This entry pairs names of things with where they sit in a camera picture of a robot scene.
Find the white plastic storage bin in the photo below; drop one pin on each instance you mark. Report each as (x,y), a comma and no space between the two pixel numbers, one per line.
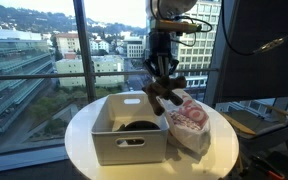
(130,146)

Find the horizontal window rail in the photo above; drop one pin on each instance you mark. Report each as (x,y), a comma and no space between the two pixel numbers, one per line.
(50,76)

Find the dark wall panel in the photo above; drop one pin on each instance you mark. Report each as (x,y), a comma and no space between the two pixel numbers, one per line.
(264,50)

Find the white red-striped plastic bag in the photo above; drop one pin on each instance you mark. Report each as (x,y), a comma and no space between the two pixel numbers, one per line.
(190,133)

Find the grey window mullion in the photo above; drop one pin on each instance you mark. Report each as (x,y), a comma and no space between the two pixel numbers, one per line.
(84,50)

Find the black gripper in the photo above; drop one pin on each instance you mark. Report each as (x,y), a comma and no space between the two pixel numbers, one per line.
(160,45)

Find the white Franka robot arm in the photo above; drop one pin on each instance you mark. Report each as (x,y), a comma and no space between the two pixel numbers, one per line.
(170,8)

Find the brown moose plush toy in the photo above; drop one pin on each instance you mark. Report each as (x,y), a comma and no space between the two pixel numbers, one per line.
(160,91)

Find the black round object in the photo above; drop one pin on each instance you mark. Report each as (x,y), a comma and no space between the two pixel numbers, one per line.
(139,125)

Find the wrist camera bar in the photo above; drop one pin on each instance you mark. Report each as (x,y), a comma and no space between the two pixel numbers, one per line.
(177,26)

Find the chair with wooden armrests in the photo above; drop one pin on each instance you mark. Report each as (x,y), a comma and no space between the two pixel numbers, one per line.
(270,130)

